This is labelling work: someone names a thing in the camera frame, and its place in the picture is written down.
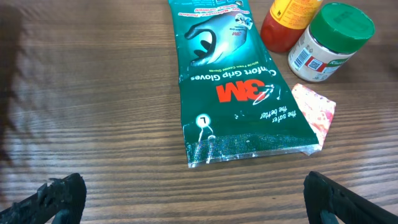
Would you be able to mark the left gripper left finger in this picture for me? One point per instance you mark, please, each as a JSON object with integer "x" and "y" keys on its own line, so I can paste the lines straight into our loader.
{"x": 63, "y": 202}

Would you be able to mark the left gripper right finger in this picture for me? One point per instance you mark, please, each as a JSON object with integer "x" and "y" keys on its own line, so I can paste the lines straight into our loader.
{"x": 328, "y": 202}

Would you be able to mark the small red white carton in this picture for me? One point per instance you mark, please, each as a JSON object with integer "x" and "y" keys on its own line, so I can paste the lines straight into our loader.
{"x": 318, "y": 111}

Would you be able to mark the green 3M gloves pack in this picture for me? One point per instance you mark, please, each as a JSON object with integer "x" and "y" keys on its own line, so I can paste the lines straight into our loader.
{"x": 235, "y": 103}

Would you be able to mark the green lid jar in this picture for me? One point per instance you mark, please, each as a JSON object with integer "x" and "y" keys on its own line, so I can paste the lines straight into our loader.
{"x": 334, "y": 35}

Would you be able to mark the yellow sauce bottle green cap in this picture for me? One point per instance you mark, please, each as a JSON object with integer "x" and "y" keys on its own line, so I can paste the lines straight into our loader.
{"x": 285, "y": 23}

